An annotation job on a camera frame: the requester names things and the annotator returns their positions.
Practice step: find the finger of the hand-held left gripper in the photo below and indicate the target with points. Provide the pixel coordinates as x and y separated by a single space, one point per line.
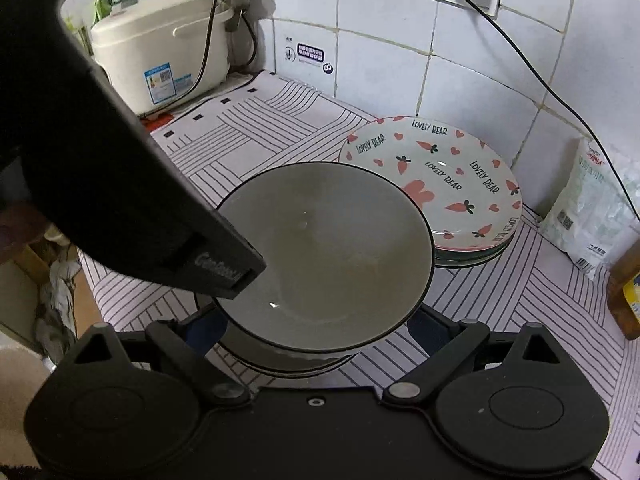
220 265

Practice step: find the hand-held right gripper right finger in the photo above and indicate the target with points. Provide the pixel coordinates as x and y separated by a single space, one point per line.
419 321

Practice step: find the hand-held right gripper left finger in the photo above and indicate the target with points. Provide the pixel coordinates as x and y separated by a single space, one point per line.
200 327

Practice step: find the teal fried egg plate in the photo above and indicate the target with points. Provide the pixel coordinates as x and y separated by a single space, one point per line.
475 259

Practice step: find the white bowl black rim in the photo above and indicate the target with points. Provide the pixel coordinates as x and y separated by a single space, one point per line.
290 362
330 250

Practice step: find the white carrot print plate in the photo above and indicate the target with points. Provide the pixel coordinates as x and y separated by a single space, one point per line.
430 170

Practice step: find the striped counter mat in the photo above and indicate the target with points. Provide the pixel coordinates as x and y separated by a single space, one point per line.
500 300

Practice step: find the white rice cooker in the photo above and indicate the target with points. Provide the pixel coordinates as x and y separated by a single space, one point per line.
150 55

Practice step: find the white salt bag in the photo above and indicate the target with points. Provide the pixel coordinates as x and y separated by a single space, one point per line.
580 220

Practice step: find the yellow label cooking wine bottle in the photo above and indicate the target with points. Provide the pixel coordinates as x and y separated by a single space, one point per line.
627 300

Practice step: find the wall sticker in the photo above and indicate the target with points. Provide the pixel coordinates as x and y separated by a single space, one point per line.
310 55

